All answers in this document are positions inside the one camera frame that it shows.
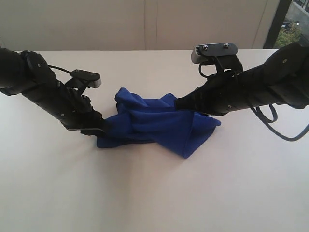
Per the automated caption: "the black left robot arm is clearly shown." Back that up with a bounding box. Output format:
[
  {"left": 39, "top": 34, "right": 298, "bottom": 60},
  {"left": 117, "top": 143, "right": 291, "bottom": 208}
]
[{"left": 0, "top": 48, "right": 111, "bottom": 136}]

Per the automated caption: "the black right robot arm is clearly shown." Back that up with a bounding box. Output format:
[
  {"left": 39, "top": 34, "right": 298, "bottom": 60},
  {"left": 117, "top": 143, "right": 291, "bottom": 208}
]
[{"left": 174, "top": 43, "right": 309, "bottom": 116}]

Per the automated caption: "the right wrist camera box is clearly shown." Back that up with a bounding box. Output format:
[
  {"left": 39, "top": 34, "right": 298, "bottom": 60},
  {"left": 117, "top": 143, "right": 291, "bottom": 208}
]
[{"left": 191, "top": 43, "right": 238, "bottom": 64}]

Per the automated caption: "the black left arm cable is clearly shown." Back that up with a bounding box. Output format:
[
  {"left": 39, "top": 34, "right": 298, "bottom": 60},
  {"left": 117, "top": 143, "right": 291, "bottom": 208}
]
[{"left": 47, "top": 64, "right": 73, "bottom": 74}]

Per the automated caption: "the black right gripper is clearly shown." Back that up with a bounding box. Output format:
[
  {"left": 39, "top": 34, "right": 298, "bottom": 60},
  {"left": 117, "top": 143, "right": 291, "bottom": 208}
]
[{"left": 174, "top": 72, "right": 251, "bottom": 116}]

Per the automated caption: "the blue microfibre towel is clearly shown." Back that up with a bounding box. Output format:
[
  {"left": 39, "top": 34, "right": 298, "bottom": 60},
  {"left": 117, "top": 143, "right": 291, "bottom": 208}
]
[{"left": 96, "top": 87, "right": 221, "bottom": 159}]

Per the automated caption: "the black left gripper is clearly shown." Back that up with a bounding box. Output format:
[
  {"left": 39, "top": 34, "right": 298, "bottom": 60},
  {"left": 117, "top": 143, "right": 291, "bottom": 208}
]
[{"left": 43, "top": 82, "right": 110, "bottom": 137}]

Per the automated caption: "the black window frame post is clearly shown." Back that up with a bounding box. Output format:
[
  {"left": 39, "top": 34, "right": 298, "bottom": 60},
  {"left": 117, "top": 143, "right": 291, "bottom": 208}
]
[{"left": 263, "top": 0, "right": 292, "bottom": 49}]

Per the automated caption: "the green tree outside window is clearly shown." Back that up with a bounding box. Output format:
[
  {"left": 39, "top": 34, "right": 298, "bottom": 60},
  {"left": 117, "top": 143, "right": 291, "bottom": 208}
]
[{"left": 274, "top": 23, "right": 301, "bottom": 48}]

